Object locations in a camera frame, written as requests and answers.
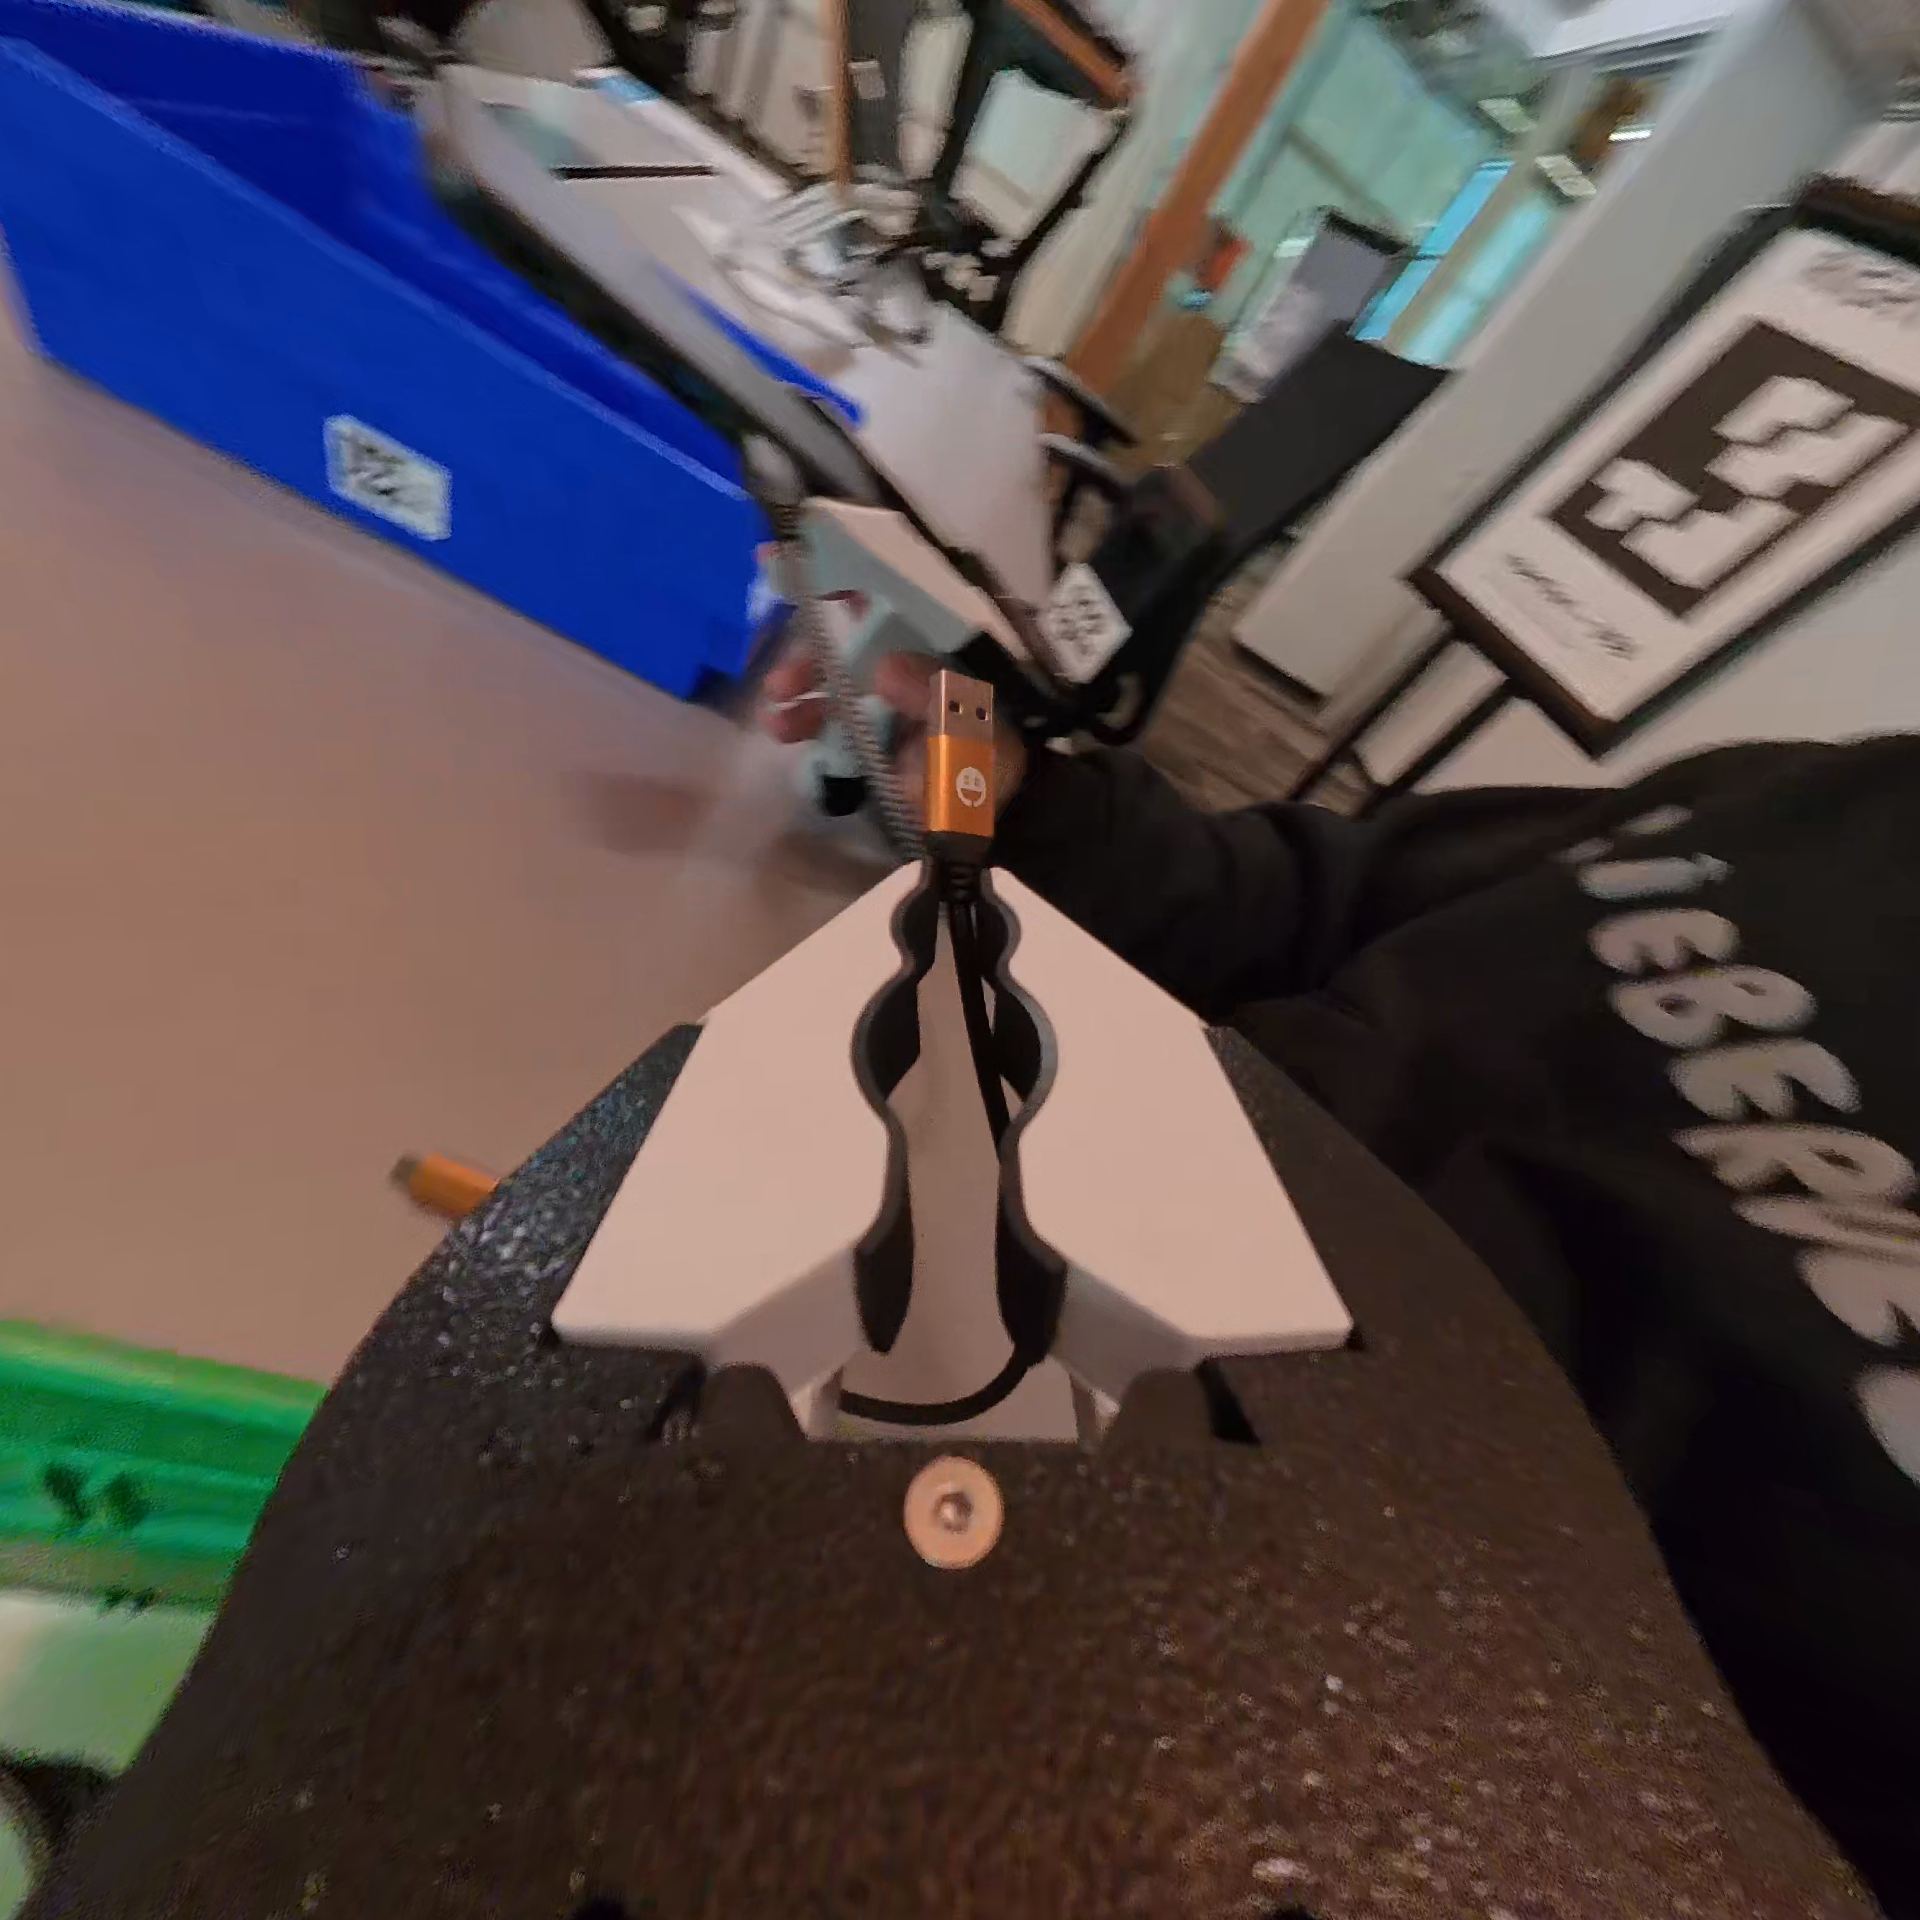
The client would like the grey braided usb cable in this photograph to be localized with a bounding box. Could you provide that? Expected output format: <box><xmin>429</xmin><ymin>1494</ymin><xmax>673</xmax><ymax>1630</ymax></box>
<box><xmin>767</xmin><ymin>447</ymin><xmax>922</xmax><ymax>864</ymax></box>

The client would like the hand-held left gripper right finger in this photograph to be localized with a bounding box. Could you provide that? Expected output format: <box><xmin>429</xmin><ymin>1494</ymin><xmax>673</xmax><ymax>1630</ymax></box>
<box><xmin>972</xmin><ymin>867</ymin><xmax>1356</xmax><ymax>1432</ymax></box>

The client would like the person's right hand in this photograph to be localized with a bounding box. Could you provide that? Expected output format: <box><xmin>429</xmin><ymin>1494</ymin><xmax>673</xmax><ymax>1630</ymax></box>
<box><xmin>759</xmin><ymin>652</ymin><xmax>1036</xmax><ymax>815</ymax></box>

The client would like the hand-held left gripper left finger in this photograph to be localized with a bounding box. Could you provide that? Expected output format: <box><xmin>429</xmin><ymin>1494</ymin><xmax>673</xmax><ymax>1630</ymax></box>
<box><xmin>551</xmin><ymin>862</ymin><xmax>942</xmax><ymax>1442</ymax></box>

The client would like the wooden post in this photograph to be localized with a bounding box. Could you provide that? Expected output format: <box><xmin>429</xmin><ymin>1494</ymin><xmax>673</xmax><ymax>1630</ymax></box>
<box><xmin>1063</xmin><ymin>0</ymin><xmax>1338</xmax><ymax>385</ymax></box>

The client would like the orange usb cable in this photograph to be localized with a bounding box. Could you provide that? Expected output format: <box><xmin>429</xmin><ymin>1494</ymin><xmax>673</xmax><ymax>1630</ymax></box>
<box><xmin>390</xmin><ymin>670</ymin><xmax>1057</xmax><ymax>1427</ymax></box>

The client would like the blue plastic bin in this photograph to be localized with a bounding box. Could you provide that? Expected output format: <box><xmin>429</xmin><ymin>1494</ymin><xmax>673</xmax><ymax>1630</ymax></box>
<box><xmin>0</xmin><ymin>0</ymin><xmax>868</xmax><ymax>708</ymax></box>

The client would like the dark grey usb hub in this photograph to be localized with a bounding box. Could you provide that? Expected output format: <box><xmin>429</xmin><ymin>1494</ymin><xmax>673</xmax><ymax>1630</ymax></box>
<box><xmin>429</xmin><ymin>69</ymin><xmax>890</xmax><ymax>520</ymax></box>

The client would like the framed marker poster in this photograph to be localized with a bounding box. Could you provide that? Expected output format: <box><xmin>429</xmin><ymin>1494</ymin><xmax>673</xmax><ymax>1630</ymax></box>
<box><xmin>1407</xmin><ymin>175</ymin><xmax>1920</xmax><ymax>758</ymax></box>

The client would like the green plastic crate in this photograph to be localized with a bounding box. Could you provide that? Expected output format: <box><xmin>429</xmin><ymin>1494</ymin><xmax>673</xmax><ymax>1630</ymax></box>
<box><xmin>0</xmin><ymin>1317</ymin><xmax>330</xmax><ymax>1612</ymax></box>

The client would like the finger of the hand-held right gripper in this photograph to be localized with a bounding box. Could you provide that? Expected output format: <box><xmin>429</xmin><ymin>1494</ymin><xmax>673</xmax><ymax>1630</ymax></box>
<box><xmin>803</xmin><ymin>499</ymin><xmax>1054</xmax><ymax>671</ymax></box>
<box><xmin>803</xmin><ymin>537</ymin><xmax>971</xmax><ymax>667</ymax></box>

